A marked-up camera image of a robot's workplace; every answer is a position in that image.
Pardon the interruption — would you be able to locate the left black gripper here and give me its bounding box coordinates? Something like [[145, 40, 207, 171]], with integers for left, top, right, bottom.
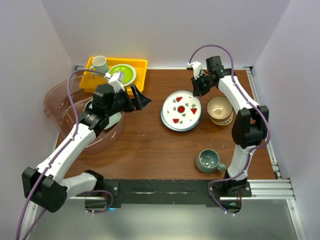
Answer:
[[106, 84, 151, 117]]

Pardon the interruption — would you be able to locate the watermelon plate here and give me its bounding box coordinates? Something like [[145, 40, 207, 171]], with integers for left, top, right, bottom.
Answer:
[[160, 112, 200, 132], [161, 90, 202, 129]]

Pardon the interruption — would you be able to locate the light blue divided plate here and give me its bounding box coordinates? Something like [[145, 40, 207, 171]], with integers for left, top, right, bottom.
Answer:
[[84, 100, 122, 130]]

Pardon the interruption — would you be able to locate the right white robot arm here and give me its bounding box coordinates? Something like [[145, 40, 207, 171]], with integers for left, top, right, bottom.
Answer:
[[187, 56, 270, 197]]

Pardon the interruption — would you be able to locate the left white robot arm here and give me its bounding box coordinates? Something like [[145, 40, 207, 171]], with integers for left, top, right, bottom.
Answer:
[[22, 84, 151, 213]]

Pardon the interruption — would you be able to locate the clear pink plastic bin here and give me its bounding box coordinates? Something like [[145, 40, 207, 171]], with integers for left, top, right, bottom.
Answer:
[[43, 73, 125, 154]]

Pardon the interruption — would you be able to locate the lime green plate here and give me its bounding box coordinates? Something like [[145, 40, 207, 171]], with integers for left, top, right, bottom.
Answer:
[[108, 63, 137, 87]]

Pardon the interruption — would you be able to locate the cream patterned bowl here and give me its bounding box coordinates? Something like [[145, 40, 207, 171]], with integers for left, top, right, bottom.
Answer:
[[206, 96, 234, 126]]

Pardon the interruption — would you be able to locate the yellow plastic tray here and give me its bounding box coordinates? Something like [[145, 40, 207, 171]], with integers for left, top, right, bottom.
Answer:
[[79, 57, 148, 95]]

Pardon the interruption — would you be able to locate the pale green white mug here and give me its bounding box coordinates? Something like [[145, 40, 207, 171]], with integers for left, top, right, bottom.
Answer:
[[89, 55, 109, 74]]

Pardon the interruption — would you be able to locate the teal ceramic mug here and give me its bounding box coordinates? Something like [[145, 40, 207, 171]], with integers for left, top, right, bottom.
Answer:
[[195, 149, 228, 174]]

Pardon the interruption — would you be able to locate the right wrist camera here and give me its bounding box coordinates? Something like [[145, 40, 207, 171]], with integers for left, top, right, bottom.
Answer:
[[187, 61, 203, 80]]

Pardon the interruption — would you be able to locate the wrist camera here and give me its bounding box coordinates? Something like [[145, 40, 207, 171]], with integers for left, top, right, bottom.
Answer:
[[187, 61, 203, 80], [104, 71, 125, 93]]

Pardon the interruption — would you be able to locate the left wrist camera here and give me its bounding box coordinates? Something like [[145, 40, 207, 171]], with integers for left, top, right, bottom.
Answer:
[[104, 71, 125, 93]]

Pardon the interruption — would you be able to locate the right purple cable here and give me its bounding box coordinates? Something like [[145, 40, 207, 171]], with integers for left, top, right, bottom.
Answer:
[[188, 44, 271, 217]]

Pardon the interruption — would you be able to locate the purple cable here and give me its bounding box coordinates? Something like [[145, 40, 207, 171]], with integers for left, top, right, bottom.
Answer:
[[188, 44, 271, 217], [15, 69, 115, 240]]

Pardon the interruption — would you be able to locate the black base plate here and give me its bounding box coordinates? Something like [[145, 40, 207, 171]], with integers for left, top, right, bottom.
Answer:
[[84, 178, 251, 209]]

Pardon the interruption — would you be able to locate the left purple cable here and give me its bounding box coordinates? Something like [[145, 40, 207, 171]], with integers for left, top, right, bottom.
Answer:
[[15, 69, 115, 240]]

